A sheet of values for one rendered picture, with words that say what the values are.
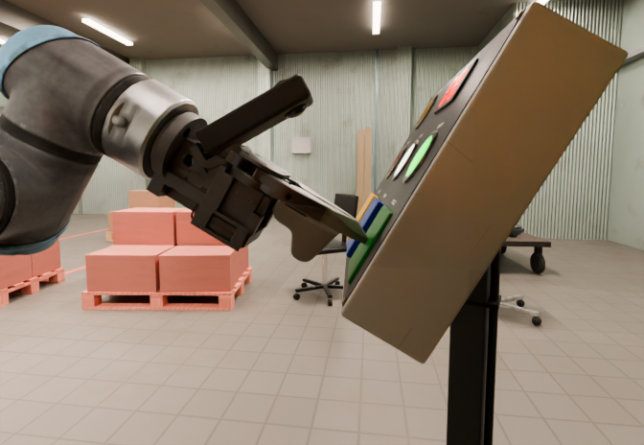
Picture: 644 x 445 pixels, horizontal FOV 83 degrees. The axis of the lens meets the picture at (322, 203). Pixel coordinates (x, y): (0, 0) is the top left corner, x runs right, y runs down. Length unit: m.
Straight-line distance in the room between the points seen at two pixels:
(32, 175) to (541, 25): 0.44
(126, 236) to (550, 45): 3.55
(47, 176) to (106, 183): 10.25
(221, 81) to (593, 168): 7.58
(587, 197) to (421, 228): 7.00
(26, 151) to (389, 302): 0.35
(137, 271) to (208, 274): 0.55
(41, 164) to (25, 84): 0.07
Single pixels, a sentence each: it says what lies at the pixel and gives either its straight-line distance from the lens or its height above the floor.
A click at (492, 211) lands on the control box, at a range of 0.31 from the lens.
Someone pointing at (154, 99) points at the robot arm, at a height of 1.14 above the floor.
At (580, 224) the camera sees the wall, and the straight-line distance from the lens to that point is 7.27.
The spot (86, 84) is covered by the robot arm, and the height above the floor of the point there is 1.15.
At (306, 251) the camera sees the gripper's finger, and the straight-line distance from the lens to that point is 0.35.
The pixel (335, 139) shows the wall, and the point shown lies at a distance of 8.48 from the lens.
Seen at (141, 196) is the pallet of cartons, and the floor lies 0.68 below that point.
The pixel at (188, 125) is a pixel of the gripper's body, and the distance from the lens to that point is 0.37.
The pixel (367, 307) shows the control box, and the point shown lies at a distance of 0.31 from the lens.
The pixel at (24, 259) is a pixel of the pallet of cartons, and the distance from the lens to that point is 4.10.
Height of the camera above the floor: 1.07
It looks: 5 degrees down
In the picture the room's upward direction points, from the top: straight up
